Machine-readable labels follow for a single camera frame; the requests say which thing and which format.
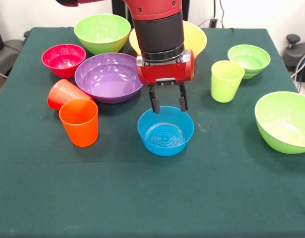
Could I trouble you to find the large yellow bowl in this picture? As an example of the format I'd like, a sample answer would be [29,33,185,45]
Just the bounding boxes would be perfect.
[129,21,207,60]

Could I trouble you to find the black knobbed stand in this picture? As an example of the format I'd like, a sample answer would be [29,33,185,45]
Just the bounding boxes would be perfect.
[283,34,305,82]

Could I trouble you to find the purple bowl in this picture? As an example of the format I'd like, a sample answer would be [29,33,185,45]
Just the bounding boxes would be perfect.
[74,52,144,104]

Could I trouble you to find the blue cable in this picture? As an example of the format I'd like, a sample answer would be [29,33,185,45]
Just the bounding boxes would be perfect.
[297,58,305,93]

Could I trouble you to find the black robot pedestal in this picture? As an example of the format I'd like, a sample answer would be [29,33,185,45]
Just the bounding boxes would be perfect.
[112,0,190,23]

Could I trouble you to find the large light green bowl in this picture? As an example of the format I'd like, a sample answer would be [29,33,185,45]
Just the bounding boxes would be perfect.
[254,91,305,155]
[73,13,131,56]

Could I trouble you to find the dark green tablecloth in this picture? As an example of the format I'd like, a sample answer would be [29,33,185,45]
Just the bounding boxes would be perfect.
[0,26,305,238]

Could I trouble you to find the grey chair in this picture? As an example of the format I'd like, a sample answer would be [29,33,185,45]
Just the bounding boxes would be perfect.
[0,39,24,77]

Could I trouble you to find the black hanging cable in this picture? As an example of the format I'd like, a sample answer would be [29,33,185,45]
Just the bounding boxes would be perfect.
[218,0,225,21]

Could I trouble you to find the small green bowl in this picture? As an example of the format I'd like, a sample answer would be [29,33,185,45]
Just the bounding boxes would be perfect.
[227,44,271,79]

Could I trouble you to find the orange cup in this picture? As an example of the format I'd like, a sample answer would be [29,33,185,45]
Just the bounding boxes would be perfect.
[58,98,99,148]

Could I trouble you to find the yellow-green cup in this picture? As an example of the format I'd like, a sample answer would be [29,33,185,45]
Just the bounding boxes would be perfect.
[211,60,246,103]

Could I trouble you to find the blue bowl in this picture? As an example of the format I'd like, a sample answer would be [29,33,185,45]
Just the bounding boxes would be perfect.
[137,106,195,157]

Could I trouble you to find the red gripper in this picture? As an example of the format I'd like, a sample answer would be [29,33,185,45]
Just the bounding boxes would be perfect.
[136,49,195,115]

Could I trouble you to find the grey cable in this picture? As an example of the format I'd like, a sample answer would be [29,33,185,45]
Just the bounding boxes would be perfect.
[290,50,305,78]

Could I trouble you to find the red cup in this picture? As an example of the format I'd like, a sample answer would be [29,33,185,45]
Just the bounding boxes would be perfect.
[47,78,95,112]

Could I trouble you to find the pink bowl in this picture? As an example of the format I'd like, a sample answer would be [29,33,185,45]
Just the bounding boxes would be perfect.
[41,44,87,79]

